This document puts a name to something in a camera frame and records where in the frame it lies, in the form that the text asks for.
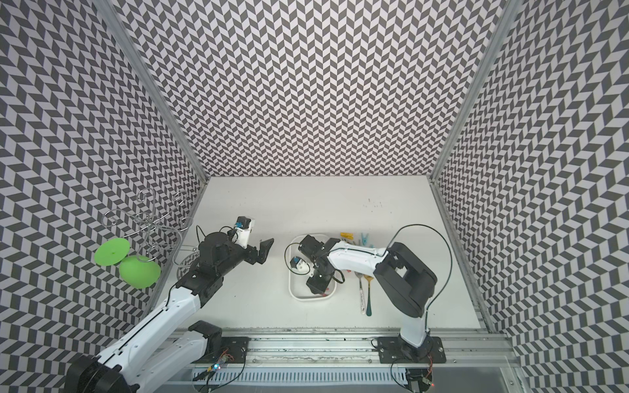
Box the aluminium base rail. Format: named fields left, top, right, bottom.
left=159, top=328, right=529, bottom=392

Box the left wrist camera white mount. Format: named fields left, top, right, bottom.
left=233, top=216, right=255, bottom=249

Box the aluminium corner post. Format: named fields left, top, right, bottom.
left=429, top=0, right=524, bottom=183
left=93, top=0, right=208, bottom=184

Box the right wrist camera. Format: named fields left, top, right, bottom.
left=289, top=256, right=310, bottom=275

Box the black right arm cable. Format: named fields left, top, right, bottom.
left=385, top=223, right=454, bottom=330

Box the green plastic disc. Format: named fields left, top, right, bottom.
left=93, top=237, right=130, bottom=266

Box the aluminium corner post right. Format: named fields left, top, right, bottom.
left=429, top=0, right=524, bottom=183

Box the white plastic storage box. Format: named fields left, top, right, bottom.
left=285, top=234, right=338, bottom=302

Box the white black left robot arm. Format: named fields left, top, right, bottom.
left=63, top=229, right=275, bottom=392

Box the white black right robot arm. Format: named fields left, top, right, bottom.
left=297, top=235, right=437, bottom=349

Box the metal wire rack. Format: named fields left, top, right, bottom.
left=98, top=188, right=192, bottom=265

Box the silver spoon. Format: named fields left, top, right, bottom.
left=355, top=273, right=366, bottom=314

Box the aluminium corner post left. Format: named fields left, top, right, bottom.
left=93, top=0, right=208, bottom=184

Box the green plastic ball cup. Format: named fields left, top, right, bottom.
left=119, top=255, right=162, bottom=289

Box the gold spoon green handle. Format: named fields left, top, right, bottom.
left=365, top=275, right=373, bottom=317

